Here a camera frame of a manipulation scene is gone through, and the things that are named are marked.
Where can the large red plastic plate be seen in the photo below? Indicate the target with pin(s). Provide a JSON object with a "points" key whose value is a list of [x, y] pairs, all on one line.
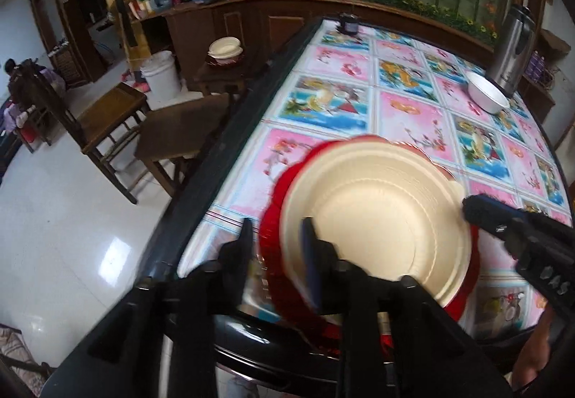
{"points": [[359, 245]]}

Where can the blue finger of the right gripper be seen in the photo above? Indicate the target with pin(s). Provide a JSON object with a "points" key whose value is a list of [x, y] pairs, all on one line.
{"points": [[490, 214]]}

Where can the person's right hand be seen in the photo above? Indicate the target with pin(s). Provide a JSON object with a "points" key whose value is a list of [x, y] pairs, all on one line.
{"points": [[535, 353]]}

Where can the white foam bowl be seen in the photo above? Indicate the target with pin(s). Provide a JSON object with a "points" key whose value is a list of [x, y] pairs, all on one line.
{"points": [[486, 94]]}

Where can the seated person in background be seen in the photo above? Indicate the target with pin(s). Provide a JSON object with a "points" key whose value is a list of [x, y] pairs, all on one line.
{"points": [[27, 113]]}

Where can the small black jar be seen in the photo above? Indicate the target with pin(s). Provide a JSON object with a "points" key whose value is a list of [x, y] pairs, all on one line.
{"points": [[348, 24]]}

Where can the stainless steel thermos jug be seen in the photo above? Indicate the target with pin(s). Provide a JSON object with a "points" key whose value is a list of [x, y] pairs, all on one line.
{"points": [[512, 50]]}

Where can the dark wooden chair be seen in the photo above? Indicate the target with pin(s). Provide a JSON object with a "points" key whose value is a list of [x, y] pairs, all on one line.
{"points": [[103, 130]]}

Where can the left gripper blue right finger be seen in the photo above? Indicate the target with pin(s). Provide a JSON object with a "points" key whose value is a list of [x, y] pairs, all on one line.
{"points": [[321, 270]]}

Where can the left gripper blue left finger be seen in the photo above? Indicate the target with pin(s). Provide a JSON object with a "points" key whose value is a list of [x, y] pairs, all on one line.
{"points": [[234, 258]]}

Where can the dark wooden stool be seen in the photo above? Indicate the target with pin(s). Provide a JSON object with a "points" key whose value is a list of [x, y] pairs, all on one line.
{"points": [[171, 134]]}

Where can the white plastic bucket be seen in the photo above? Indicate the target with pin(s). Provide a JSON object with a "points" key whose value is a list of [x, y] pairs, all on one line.
{"points": [[160, 73]]}

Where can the stacked bowls on side stool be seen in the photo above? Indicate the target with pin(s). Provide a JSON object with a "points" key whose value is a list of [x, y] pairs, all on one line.
{"points": [[225, 51]]}

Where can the purple bottles on shelf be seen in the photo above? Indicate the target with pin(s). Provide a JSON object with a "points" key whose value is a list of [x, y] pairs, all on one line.
{"points": [[535, 67]]}

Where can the beige paper bowl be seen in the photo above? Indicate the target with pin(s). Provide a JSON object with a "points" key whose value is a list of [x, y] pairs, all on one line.
{"points": [[377, 218]]}

